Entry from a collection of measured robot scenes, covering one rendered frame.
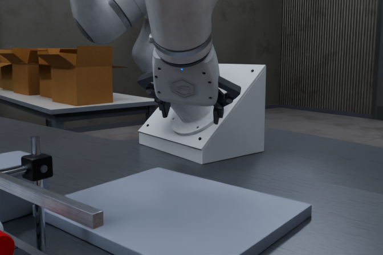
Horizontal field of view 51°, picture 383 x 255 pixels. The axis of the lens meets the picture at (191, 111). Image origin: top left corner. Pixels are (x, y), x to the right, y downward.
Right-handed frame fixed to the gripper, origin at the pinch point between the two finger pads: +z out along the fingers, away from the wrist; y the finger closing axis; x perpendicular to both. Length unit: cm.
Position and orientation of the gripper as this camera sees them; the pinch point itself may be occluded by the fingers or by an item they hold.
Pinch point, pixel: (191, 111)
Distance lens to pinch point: 71.1
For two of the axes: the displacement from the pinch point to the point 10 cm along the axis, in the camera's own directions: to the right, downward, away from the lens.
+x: 2.1, -7.8, 5.9
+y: 9.8, 1.2, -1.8
